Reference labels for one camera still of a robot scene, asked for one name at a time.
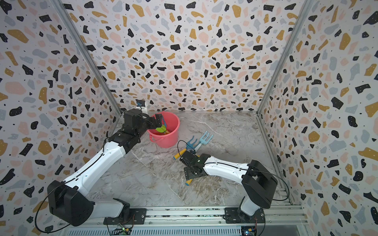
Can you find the green trowel orange handle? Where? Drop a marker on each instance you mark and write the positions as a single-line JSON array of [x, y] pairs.
[[158, 129]]

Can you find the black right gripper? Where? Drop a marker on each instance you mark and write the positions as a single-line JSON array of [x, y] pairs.
[[187, 174]]

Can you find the aluminium right corner post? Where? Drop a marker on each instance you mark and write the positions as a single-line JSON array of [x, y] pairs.
[[290, 43]]

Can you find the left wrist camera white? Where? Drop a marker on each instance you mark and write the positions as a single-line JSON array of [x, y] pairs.
[[141, 105]]

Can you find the small teal rake yellow handle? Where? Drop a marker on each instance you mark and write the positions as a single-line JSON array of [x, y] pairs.
[[190, 146]]

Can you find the pink plastic bucket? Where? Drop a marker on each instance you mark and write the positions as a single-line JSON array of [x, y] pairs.
[[167, 135]]

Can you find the green circuit board left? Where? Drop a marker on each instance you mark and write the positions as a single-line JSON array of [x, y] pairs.
[[121, 230]]

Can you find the light blue fork white handle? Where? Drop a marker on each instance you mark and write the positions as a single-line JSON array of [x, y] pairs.
[[204, 140]]

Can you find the green circuit board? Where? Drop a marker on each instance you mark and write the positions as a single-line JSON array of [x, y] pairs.
[[248, 231], [121, 230]]

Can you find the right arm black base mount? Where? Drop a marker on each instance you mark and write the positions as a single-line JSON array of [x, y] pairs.
[[242, 215]]

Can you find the aluminium corner post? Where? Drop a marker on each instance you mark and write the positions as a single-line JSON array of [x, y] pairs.
[[62, 13], [290, 43]]

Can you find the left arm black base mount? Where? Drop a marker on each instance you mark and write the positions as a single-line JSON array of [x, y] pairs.
[[128, 215]]

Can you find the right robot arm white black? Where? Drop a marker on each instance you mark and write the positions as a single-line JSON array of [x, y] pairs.
[[259, 184]]

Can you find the aluminium left corner post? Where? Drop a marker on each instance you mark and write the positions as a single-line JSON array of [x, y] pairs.
[[62, 13]]

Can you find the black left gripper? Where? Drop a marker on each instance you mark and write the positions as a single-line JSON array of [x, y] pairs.
[[158, 120]]

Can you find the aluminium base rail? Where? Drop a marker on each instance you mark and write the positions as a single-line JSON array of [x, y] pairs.
[[280, 220]]

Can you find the aluminium back wall rail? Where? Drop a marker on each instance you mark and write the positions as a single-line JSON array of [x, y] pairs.
[[211, 112]]

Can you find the green circuit board right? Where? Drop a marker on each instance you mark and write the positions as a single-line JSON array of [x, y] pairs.
[[248, 231]]

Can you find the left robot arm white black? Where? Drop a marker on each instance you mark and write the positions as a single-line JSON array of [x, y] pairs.
[[67, 199]]

